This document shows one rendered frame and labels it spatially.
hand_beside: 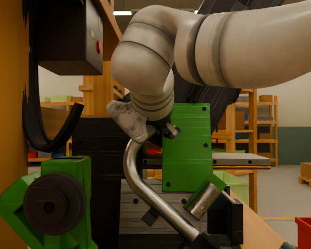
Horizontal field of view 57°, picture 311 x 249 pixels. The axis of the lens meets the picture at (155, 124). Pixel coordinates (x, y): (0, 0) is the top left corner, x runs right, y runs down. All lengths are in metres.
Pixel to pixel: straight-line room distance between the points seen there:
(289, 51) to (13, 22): 0.47
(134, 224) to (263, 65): 0.51
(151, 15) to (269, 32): 0.15
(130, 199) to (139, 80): 0.40
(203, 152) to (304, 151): 10.00
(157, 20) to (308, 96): 10.42
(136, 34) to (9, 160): 0.33
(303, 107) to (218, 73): 10.36
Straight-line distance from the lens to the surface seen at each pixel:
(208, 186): 0.63
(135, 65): 0.32
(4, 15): 0.57
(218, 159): 0.80
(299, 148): 10.55
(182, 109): 0.69
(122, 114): 0.49
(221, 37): 0.26
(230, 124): 3.14
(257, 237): 0.93
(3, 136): 0.53
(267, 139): 9.57
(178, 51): 0.29
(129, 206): 0.68
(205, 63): 0.27
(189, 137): 0.67
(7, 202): 0.43
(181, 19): 0.31
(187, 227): 0.62
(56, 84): 10.22
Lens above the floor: 1.21
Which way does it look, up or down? 1 degrees up
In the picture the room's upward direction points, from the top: straight up
